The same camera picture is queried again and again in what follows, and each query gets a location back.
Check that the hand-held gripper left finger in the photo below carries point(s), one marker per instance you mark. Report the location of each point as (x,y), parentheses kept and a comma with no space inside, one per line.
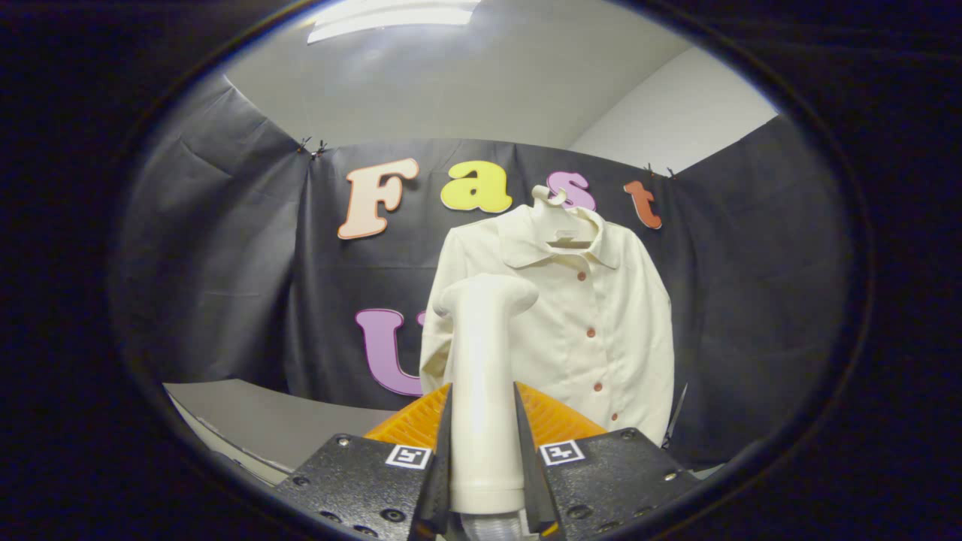
(442,488)

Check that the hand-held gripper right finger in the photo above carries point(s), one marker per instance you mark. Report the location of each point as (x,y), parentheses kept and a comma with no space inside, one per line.
(530,481)

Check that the white garment steamer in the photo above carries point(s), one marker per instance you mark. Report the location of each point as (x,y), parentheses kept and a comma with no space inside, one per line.
(485,391)

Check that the cream button shirt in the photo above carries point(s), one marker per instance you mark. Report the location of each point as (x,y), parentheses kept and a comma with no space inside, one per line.
(601,300)

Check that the black garment stand pole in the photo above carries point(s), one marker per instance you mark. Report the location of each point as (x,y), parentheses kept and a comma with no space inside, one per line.
(675,417)

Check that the white clothes hanger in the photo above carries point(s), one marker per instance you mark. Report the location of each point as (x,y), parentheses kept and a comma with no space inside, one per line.
(547,214)

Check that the white cabinet with grey top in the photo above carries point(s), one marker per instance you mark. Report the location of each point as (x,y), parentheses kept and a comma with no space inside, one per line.
(278,421)

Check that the black backdrop cloth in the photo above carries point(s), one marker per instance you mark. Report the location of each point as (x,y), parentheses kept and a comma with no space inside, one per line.
(225,263)

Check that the black backdrop clip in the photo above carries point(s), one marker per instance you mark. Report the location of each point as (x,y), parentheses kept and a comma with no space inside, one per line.
(660,171)
(312,147)

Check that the ceiling light panel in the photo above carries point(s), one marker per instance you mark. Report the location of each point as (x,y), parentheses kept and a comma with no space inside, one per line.
(391,19)

